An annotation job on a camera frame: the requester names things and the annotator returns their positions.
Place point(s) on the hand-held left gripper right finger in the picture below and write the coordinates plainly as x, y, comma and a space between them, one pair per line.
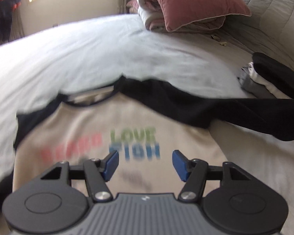
180, 164

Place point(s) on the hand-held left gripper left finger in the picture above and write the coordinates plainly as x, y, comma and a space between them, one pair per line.
111, 162

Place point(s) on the cream and black sweatshirt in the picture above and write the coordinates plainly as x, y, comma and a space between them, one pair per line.
88, 127

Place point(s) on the grey bed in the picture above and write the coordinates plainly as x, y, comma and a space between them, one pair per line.
112, 53

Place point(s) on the folded white garment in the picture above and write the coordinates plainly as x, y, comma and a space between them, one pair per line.
259, 80

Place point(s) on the small brown scraps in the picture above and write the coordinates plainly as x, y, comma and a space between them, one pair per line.
219, 40

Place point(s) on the folded black garment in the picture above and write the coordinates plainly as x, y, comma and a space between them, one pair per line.
276, 73

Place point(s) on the folded grey pink quilt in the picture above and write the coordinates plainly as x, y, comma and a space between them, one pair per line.
147, 12

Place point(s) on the small pink pillow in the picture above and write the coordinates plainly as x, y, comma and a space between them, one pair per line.
132, 6

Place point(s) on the pink velvet pillow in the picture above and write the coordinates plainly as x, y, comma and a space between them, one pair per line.
198, 2

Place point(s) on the grey quilted headboard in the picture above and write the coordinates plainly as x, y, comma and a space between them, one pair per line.
272, 12

